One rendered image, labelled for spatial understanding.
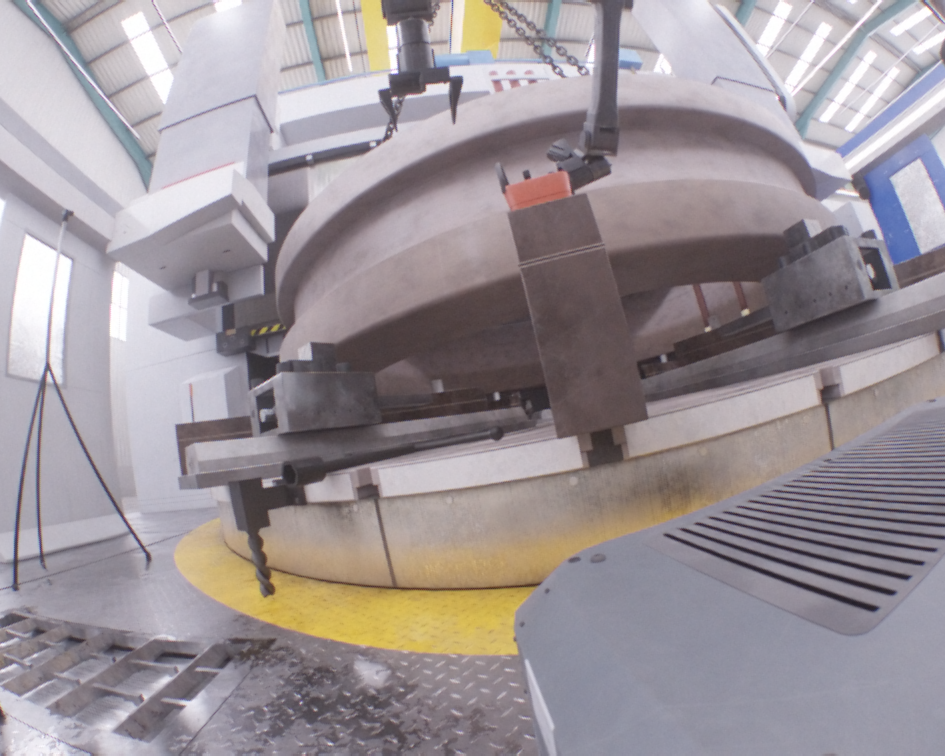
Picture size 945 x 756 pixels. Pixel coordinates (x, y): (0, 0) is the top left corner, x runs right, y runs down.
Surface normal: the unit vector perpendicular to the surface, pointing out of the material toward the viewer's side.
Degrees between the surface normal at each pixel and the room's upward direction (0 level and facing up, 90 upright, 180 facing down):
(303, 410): 90
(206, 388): 90
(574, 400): 90
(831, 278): 90
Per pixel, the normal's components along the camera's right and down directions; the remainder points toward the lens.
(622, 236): -0.18, -0.10
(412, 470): -0.39, -0.05
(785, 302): -0.98, 0.17
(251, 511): 0.84, -0.23
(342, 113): 0.19, 0.97
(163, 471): 0.07, -0.15
